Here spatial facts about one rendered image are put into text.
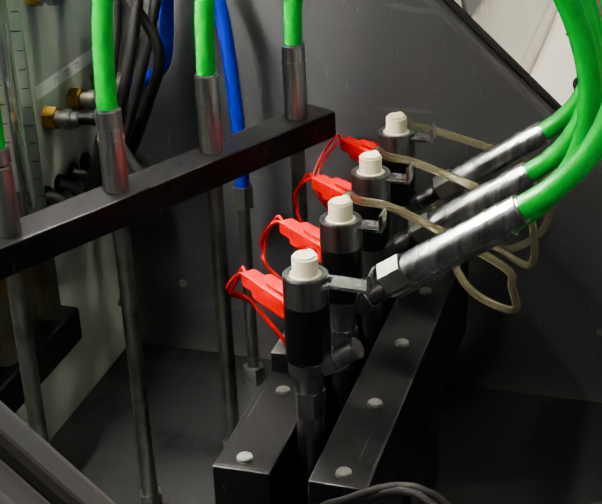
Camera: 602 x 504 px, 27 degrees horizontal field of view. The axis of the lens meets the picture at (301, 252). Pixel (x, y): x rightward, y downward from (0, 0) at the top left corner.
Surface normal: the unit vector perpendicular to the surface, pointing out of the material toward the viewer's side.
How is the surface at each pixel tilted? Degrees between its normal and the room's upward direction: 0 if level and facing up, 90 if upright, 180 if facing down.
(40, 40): 90
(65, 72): 90
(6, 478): 43
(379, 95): 90
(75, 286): 90
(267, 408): 0
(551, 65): 0
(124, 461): 0
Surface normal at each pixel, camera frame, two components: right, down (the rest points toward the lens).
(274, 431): -0.04, -0.89
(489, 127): -0.29, 0.44
